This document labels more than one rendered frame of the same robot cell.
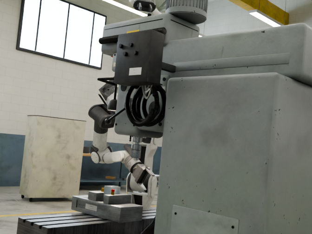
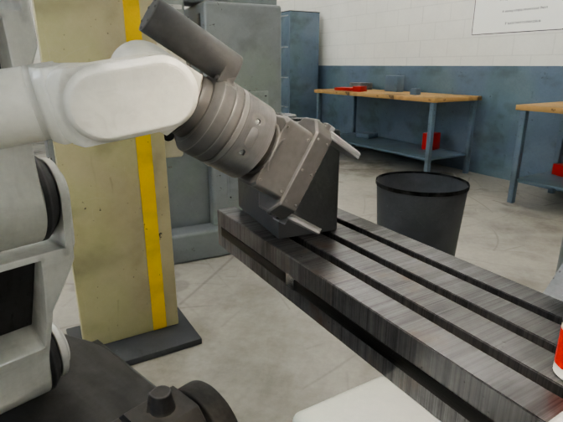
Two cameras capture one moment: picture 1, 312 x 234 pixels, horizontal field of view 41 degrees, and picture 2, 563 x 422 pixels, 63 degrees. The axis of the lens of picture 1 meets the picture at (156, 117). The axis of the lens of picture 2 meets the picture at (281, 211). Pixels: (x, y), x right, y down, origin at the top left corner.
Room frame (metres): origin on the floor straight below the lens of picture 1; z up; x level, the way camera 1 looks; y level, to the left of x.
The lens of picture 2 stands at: (2.34, 0.56, 1.21)
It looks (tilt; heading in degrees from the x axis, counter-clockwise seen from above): 18 degrees down; 286
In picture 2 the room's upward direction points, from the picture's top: straight up
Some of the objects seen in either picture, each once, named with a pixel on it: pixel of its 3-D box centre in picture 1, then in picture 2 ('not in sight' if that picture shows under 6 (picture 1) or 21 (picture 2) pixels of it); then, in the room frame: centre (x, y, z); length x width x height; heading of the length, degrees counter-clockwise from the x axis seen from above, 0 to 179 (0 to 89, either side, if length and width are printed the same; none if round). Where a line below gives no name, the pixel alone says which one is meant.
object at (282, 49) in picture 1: (225, 62); not in sight; (1.81, -0.28, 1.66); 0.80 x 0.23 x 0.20; 47
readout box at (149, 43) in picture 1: (137, 58); not in sight; (1.71, 0.10, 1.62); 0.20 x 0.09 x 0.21; 47
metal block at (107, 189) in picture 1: (112, 192); not in sight; (2.06, 0.18, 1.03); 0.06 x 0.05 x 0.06; 139
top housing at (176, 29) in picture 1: (148, 40); not in sight; (2.15, 0.07, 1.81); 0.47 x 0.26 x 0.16; 47
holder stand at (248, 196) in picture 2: not in sight; (283, 169); (2.58, -0.29, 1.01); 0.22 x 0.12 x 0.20; 130
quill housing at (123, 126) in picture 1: (141, 105); not in sight; (2.15, 0.08, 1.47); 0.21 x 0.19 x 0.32; 137
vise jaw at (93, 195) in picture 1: (103, 195); not in sight; (2.09, 0.22, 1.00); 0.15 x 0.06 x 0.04; 139
